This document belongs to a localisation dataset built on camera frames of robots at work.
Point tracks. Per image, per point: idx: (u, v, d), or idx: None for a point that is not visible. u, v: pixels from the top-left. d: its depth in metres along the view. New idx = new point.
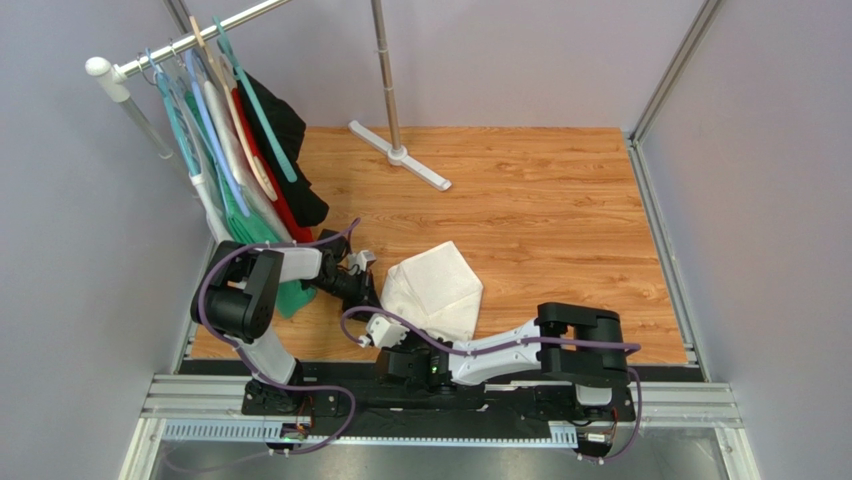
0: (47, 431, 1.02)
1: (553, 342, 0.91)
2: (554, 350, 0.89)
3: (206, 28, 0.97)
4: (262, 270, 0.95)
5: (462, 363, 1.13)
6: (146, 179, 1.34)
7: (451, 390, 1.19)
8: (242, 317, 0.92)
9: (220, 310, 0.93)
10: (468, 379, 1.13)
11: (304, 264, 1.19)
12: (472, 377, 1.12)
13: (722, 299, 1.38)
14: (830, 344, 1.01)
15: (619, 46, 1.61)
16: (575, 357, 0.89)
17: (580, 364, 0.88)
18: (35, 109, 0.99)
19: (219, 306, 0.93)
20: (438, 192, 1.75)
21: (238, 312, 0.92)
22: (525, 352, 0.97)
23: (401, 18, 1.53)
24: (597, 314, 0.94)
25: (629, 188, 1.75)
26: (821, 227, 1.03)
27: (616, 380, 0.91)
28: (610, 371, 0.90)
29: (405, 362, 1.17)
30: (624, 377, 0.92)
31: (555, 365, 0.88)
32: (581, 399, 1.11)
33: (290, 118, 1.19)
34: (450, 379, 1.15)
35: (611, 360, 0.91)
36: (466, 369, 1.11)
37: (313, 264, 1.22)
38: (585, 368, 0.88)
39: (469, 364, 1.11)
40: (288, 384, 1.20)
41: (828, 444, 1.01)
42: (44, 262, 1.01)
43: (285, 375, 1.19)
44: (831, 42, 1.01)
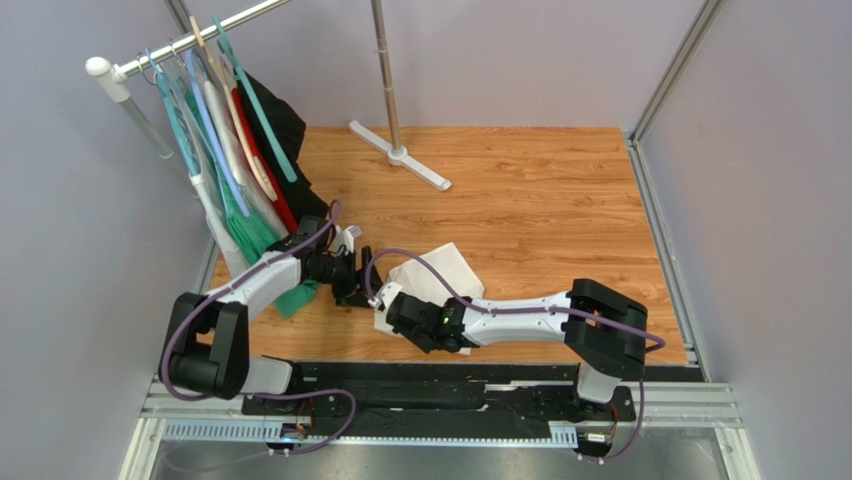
0: (47, 431, 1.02)
1: (581, 315, 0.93)
2: (581, 322, 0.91)
3: (206, 28, 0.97)
4: (222, 330, 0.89)
5: (477, 318, 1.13)
6: (146, 179, 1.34)
7: (458, 342, 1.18)
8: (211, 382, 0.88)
9: (187, 375, 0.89)
10: (478, 336, 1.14)
11: (283, 279, 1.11)
12: (483, 335, 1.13)
13: (721, 300, 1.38)
14: (829, 344, 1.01)
15: (619, 46, 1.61)
16: (598, 335, 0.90)
17: (601, 343, 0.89)
18: (35, 108, 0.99)
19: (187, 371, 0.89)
20: (438, 192, 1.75)
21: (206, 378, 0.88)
22: (549, 321, 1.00)
23: (401, 18, 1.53)
24: (628, 303, 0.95)
25: (629, 188, 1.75)
26: (822, 227, 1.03)
27: (632, 368, 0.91)
28: (628, 357, 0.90)
29: (417, 308, 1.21)
30: (640, 369, 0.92)
31: (581, 336, 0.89)
32: (580, 392, 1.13)
33: (290, 118, 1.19)
34: (460, 331, 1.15)
35: (632, 349, 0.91)
36: (480, 326, 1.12)
37: (295, 273, 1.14)
38: (605, 347, 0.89)
39: (485, 321, 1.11)
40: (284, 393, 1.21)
41: (828, 445, 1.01)
42: (44, 261, 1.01)
43: (281, 385, 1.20)
44: (831, 41, 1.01)
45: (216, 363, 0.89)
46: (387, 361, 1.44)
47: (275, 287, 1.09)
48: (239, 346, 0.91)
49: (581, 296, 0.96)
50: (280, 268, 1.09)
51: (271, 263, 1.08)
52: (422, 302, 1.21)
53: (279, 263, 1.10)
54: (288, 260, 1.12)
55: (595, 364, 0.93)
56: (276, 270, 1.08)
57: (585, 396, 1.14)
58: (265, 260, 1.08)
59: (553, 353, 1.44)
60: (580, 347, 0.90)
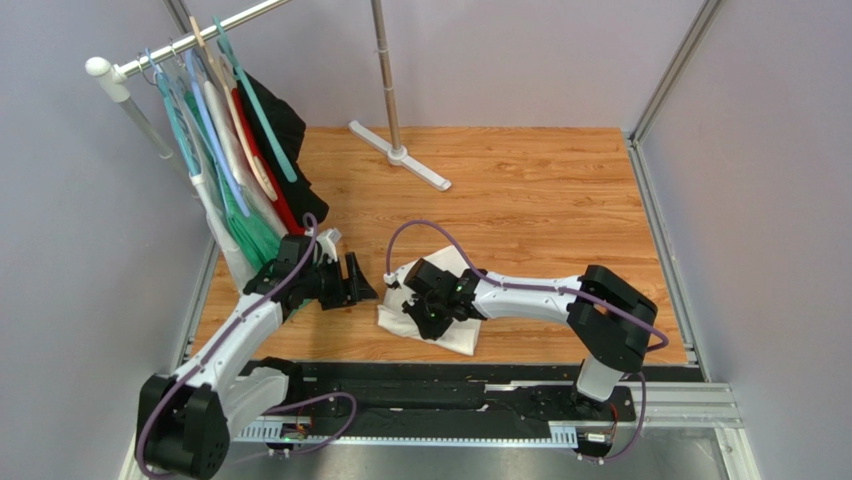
0: (47, 431, 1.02)
1: (589, 299, 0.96)
2: (587, 305, 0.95)
3: (206, 28, 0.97)
4: (192, 424, 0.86)
5: (488, 289, 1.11)
6: (146, 179, 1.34)
7: (467, 310, 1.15)
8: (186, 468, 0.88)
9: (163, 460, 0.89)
10: (487, 307, 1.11)
11: (262, 328, 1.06)
12: (492, 307, 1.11)
13: (721, 300, 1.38)
14: (830, 345, 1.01)
15: (619, 46, 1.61)
16: (601, 321, 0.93)
17: (602, 328, 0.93)
18: (35, 108, 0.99)
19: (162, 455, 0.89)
20: (438, 192, 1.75)
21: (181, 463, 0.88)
22: (557, 300, 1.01)
23: (401, 18, 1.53)
24: (639, 298, 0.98)
25: (629, 188, 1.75)
26: (822, 227, 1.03)
27: (628, 359, 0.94)
28: (626, 347, 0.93)
29: (434, 274, 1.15)
30: (637, 361, 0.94)
31: (583, 318, 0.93)
32: (579, 385, 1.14)
33: (290, 118, 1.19)
34: (471, 301, 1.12)
35: (633, 341, 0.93)
36: (491, 297, 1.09)
37: (276, 318, 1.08)
38: (604, 332, 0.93)
39: (496, 293, 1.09)
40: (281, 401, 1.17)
41: (828, 445, 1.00)
42: (44, 261, 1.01)
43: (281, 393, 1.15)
44: (831, 41, 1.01)
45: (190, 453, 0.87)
46: (387, 360, 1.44)
47: (255, 340, 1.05)
48: (212, 431, 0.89)
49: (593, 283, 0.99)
50: (258, 321, 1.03)
51: (245, 316, 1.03)
52: (440, 270, 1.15)
53: (256, 314, 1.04)
54: (266, 307, 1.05)
55: (594, 349, 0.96)
56: (252, 324, 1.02)
57: (586, 392, 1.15)
58: (238, 315, 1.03)
59: (553, 353, 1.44)
60: (582, 328, 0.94)
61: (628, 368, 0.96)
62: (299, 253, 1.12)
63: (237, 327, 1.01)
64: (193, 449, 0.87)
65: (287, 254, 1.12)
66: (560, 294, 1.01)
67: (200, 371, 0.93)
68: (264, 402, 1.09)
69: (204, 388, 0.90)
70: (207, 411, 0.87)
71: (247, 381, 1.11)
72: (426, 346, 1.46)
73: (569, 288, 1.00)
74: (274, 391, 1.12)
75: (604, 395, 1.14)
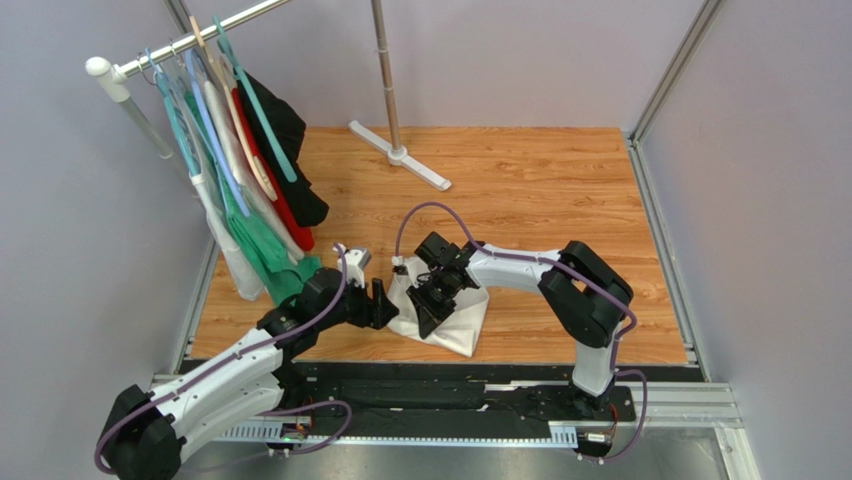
0: (47, 432, 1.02)
1: (564, 270, 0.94)
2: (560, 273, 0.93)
3: (206, 28, 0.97)
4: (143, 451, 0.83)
5: (479, 256, 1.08)
6: (146, 179, 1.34)
7: (462, 276, 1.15)
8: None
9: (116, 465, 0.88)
10: (478, 275, 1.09)
11: (255, 370, 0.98)
12: (483, 275, 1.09)
13: (721, 299, 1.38)
14: (830, 345, 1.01)
15: (619, 46, 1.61)
16: (571, 289, 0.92)
17: (571, 297, 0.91)
18: (35, 108, 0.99)
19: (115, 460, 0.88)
20: (438, 192, 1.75)
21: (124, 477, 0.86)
22: (536, 268, 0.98)
23: (401, 18, 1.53)
24: (613, 278, 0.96)
25: (629, 188, 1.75)
26: (822, 227, 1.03)
27: (593, 332, 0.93)
28: (593, 318, 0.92)
29: (440, 244, 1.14)
30: (601, 336, 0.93)
31: (555, 285, 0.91)
32: (573, 379, 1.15)
33: (290, 118, 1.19)
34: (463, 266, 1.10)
35: (601, 315, 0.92)
36: (481, 264, 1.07)
37: (272, 365, 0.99)
38: (573, 302, 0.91)
39: (486, 262, 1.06)
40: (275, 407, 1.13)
41: (828, 445, 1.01)
42: (44, 261, 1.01)
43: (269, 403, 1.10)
44: (831, 41, 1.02)
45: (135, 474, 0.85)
46: (388, 361, 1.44)
47: (243, 380, 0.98)
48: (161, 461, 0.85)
49: (571, 258, 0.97)
50: (251, 364, 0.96)
51: (242, 356, 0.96)
52: (447, 241, 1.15)
53: (253, 357, 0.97)
54: (267, 350, 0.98)
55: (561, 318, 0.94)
56: (243, 366, 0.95)
57: (583, 387, 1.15)
58: (235, 351, 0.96)
59: (553, 353, 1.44)
60: (552, 293, 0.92)
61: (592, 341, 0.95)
62: (320, 300, 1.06)
63: (228, 364, 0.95)
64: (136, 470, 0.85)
65: (308, 296, 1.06)
66: (540, 263, 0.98)
67: (172, 400, 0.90)
68: (246, 414, 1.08)
69: (166, 421, 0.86)
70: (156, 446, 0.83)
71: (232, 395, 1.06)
72: (426, 347, 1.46)
73: (548, 258, 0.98)
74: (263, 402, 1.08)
75: (601, 388, 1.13)
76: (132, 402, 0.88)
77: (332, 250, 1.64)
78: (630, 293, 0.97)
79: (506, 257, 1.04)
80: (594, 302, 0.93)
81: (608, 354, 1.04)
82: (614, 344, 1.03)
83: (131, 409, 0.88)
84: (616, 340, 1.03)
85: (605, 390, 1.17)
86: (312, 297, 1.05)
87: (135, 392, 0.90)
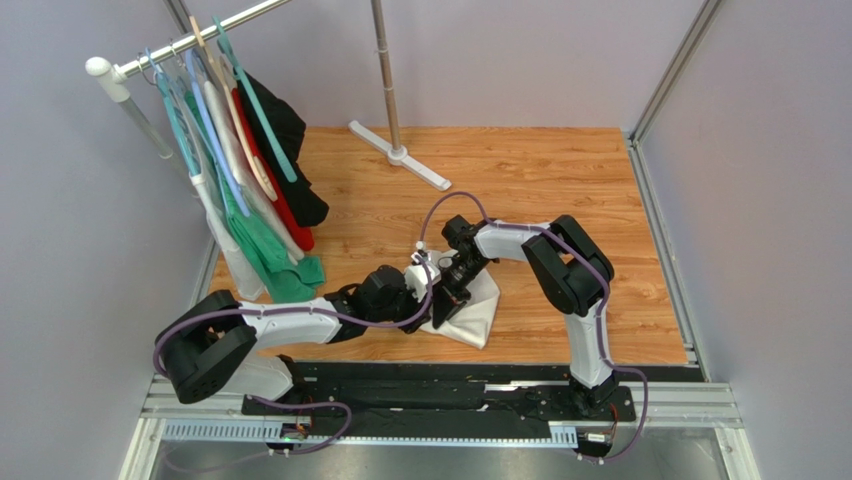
0: (46, 433, 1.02)
1: (550, 237, 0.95)
2: (543, 238, 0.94)
3: (206, 28, 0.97)
4: (220, 349, 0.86)
5: (485, 227, 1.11)
6: (146, 179, 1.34)
7: (472, 246, 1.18)
8: (182, 377, 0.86)
9: (172, 360, 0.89)
10: (483, 245, 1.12)
11: (314, 331, 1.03)
12: (487, 245, 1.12)
13: (721, 299, 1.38)
14: (830, 343, 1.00)
15: (619, 46, 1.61)
16: (551, 253, 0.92)
17: (548, 258, 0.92)
18: (35, 107, 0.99)
19: (175, 355, 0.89)
20: (438, 191, 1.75)
21: (183, 372, 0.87)
22: (523, 235, 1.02)
23: (401, 19, 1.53)
24: (595, 252, 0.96)
25: (629, 188, 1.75)
26: (822, 226, 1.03)
27: (567, 298, 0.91)
28: (565, 283, 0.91)
29: (460, 226, 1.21)
30: (573, 303, 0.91)
31: (533, 245, 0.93)
32: (570, 369, 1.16)
33: (290, 118, 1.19)
34: (473, 234, 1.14)
35: (576, 282, 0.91)
36: (487, 233, 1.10)
37: (325, 335, 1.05)
38: (548, 262, 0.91)
39: (487, 231, 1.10)
40: (275, 400, 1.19)
41: (829, 443, 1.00)
42: (45, 261, 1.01)
43: (275, 393, 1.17)
44: (831, 41, 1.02)
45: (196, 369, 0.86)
46: (388, 361, 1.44)
47: (301, 333, 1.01)
48: (224, 368, 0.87)
49: (561, 230, 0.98)
50: (316, 323, 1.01)
51: (314, 312, 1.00)
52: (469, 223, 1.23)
53: (320, 317, 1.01)
54: (331, 320, 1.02)
55: (540, 281, 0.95)
56: (311, 322, 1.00)
57: (578, 377, 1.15)
58: (310, 305, 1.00)
59: (553, 353, 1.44)
60: (530, 253, 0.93)
61: (566, 308, 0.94)
62: (377, 295, 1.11)
63: (299, 313, 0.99)
64: (201, 367, 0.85)
65: (369, 289, 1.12)
66: (532, 231, 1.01)
67: (256, 317, 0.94)
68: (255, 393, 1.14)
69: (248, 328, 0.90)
70: (235, 348, 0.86)
71: (265, 365, 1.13)
72: (425, 347, 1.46)
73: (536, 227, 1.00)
74: (272, 388, 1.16)
75: (595, 381, 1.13)
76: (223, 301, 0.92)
77: (332, 250, 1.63)
78: (612, 273, 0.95)
79: (505, 227, 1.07)
80: (572, 271, 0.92)
81: (589, 333, 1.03)
82: (598, 323, 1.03)
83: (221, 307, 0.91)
84: (600, 317, 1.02)
85: (605, 383, 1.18)
86: (371, 290, 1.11)
87: (228, 296, 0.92)
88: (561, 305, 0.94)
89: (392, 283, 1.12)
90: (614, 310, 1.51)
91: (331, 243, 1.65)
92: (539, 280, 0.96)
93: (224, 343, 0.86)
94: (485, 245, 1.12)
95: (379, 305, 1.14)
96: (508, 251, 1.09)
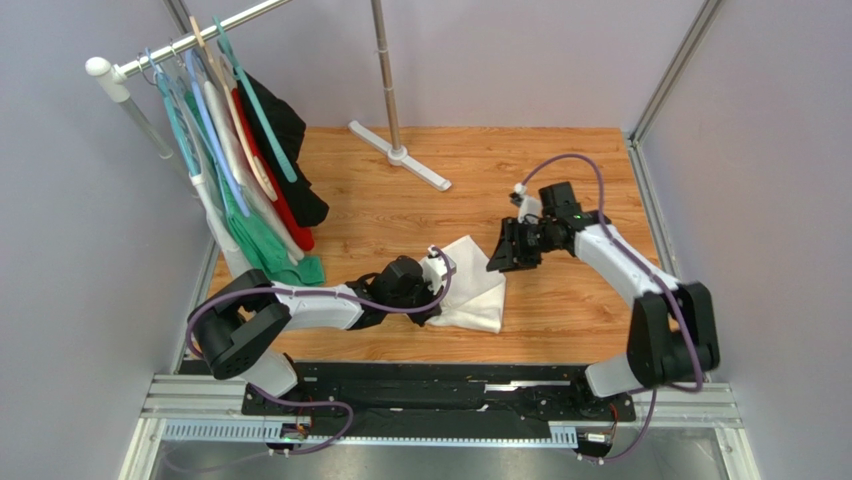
0: (46, 433, 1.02)
1: (670, 302, 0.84)
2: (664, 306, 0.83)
3: (206, 28, 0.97)
4: (258, 324, 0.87)
5: (596, 232, 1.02)
6: (146, 179, 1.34)
7: (567, 235, 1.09)
8: (216, 354, 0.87)
9: (204, 336, 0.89)
10: (581, 246, 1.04)
11: (338, 315, 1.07)
12: (587, 249, 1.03)
13: (722, 300, 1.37)
14: (830, 344, 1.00)
15: (619, 46, 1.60)
16: (663, 323, 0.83)
17: (657, 330, 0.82)
18: (35, 107, 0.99)
19: (207, 333, 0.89)
20: (438, 191, 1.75)
21: (217, 348, 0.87)
22: (642, 282, 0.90)
23: (401, 19, 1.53)
24: (710, 342, 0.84)
25: (629, 188, 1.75)
26: (823, 226, 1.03)
27: (650, 373, 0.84)
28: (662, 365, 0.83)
29: (565, 199, 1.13)
30: (653, 380, 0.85)
31: (651, 309, 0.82)
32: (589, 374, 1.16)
33: (290, 118, 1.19)
34: (577, 225, 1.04)
35: (670, 363, 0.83)
36: (591, 240, 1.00)
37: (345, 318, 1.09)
38: (654, 334, 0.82)
39: (598, 240, 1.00)
40: (276, 397, 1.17)
41: (830, 444, 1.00)
42: (44, 260, 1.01)
43: (280, 389, 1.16)
44: (831, 42, 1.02)
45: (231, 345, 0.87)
46: (388, 361, 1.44)
47: (323, 316, 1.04)
48: (259, 345, 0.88)
49: (687, 297, 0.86)
50: (340, 307, 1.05)
51: (338, 296, 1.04)
52: (574, 200, 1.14)
53: (343, 302, 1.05)
54: (352, 305, 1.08)
55: (634, 341, 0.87)
56: (336, 305, 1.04)
57: (591, 382, 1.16)
58: (335, 290, 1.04)
59: (553, 354, 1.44)
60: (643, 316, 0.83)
61: (645, 380, 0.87)
62: (395, 285, 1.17)
63: (325, 296, 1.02)
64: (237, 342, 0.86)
65: (389, 278, 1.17)
66: (652, 280, 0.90)
67: (288, 296, 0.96)
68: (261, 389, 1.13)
69: (282, 305, 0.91)
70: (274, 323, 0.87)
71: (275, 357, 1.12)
72: (425, 347, 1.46)
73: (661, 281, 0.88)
74: (278, 384, 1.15)
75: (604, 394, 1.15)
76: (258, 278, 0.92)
77: (332, 250, 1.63)
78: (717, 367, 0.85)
79: (620, 249, 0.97)
80: (674, 350, 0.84)
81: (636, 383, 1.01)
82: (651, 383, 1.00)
83: (256, 284, 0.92)
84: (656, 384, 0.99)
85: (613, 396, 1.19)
86: (390, 279, 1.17)
87: (261, 275, 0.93)
88: (642, 373, 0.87)
89: (410, 275, 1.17)
90: (614, 311, 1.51)
91: (331, 243, 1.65)
92: (634, 338, 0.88)
93: (261, 318, 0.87)
94: (584, 249, 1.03)
95: (396, 294, 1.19)
96: (607, 274, 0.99)
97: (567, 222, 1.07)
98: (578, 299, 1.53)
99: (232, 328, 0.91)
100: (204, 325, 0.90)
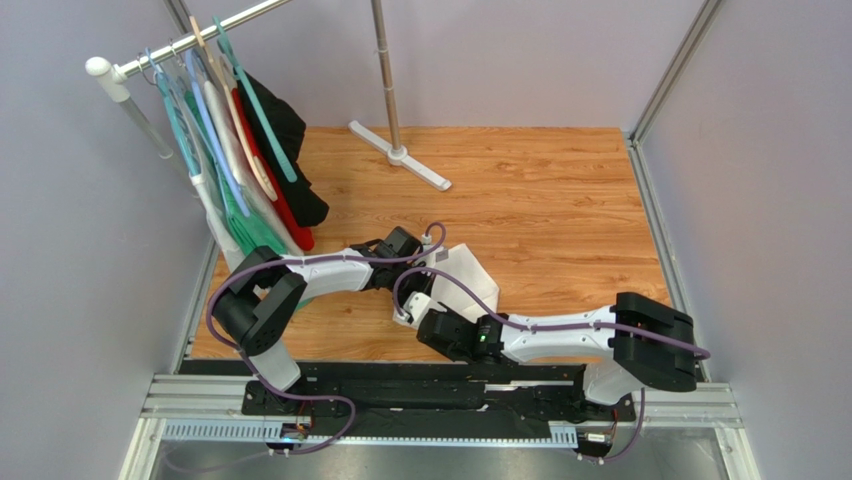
0: (46, 432, 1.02)
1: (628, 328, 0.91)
2: (633, 339, 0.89)
3: (206, 28, 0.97)
4: (278, 294, 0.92)
5: (517, 337, 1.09)
6: (147, 178, 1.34)
7: (495, 360, 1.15)
8: (244, 332, 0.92)
9: (229, 318, 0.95)
10: (518, 355, 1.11)
11: (350, 276, 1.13)
12: (524, 352, 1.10)
13: (722, 300, 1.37)
14: (831, 344, 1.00)
15: (620, 46, 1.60)
16: (649, 351, 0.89)
17: (653, 361, 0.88)
18: (35, 108, 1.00)
19: (231, 314, 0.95)
20: (438, 191, 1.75)
21: (243, 327, 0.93)
22: (595, 337, 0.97)
23: (401, 19, 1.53)
24: (675, 315, 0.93)
25: (629, 188, 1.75)
26: (823, 227, 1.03)
27: (680, 383, 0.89)
28: (678, 372, 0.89)
29: (451, 326, 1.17)
30: (688, 382, 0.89)
31: (633, 354, 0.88)
32: (587, 393, 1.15)
33: (290, 118, 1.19)
34: (500, 350, 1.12)
35: (682, 362, 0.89)
36: (520, 343, 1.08)
37: (355, 279, 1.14)
38: (653, 363, 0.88)
39: (525, 339, 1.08)
40: (284, 392, 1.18)
41: (830, 443, 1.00)
42: (44, 261, 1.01)
43: (285, 384, 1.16)
44: (830, 42, 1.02)
45: (256, 320, 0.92)
46: (387, 361, 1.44)
47: (331, 279, 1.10)
48: (281, 314, 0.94)
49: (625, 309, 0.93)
50: (349, 269, 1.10)
51: (347, 260, 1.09)
52: (453, 319, 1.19)
53: (352, 264, 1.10)
54: (361, 265, 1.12)
55: (644, 379, 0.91)
56: (344, 268, 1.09)
57: (595, 399, 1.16)
58: (343, 254, 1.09)
59: None
60: (628, 363, 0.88)
61: (685, 389, 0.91)
62: (402, 246, 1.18)
63: (333, 260, 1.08)
64: (260, 316, 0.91)
65: (394, 241, 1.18)
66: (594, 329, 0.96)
67: (299, 265, 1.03)
68: (269, 380, 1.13)
69: (295, 274, 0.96)
70: (293, 290, 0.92)
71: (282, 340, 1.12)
72: (425, 347, 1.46)
73: (604, 323, 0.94)
74: (283, 376, 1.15)
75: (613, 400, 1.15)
76: (267, 254, 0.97)
77: (332, 250, 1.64)
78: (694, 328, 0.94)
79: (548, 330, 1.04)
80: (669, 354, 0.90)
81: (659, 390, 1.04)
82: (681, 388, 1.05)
83: (267, 259, 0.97)
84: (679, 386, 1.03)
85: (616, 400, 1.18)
86: (397, 241, 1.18)
87: (269, 251, 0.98)
88: (680, 390, 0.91)
89: (412, 239, 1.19)
90: None
91: (331, 243, 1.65)
92: (639, 376, 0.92)
93: (280, 289, 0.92)
94: (525, 356, 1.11)
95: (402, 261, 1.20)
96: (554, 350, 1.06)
97: (490, 349, 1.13)
98: (578, 299, 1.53)
99: (252, 305, 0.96)
100: (226, 308, 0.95)
